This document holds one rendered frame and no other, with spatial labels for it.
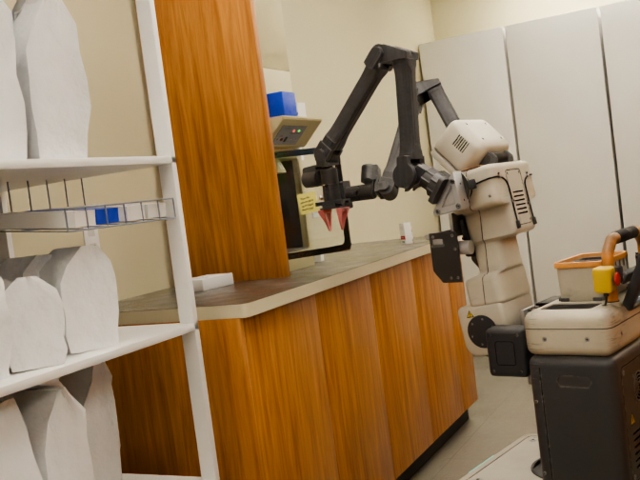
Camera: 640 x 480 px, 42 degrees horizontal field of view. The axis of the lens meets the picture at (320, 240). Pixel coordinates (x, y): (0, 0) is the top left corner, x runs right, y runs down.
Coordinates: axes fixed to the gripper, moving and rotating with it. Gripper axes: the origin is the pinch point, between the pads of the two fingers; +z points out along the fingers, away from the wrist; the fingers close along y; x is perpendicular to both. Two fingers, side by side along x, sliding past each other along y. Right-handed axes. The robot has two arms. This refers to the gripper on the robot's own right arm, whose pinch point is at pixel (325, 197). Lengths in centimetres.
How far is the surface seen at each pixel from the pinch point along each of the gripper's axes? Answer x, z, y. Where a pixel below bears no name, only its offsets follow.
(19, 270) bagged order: 134, 16, -8
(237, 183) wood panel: 22.0, 23.3, 9.2
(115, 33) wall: 32, 60, 69
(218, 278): 37, 27, -23
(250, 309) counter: 81, -12, -28
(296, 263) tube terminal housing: -3.0, 17.5, -23.4
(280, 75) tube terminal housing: -10, 17, 49
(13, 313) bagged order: 152, 0, -16
